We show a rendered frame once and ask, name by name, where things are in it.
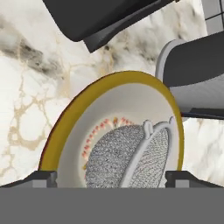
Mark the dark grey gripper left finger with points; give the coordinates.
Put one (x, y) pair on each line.
(43, 178)

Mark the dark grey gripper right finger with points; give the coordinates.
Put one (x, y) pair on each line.
(180, 178)

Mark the silver mesh tea strainer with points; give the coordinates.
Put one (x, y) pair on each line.
(116, 157)

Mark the yellow bowl with white inside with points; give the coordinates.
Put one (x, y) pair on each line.
(87, 116)

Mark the grey and black appliance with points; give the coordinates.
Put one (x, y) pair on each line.
(195, 73)

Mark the black appliance with slanted foot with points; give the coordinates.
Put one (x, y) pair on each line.
(99, 17)

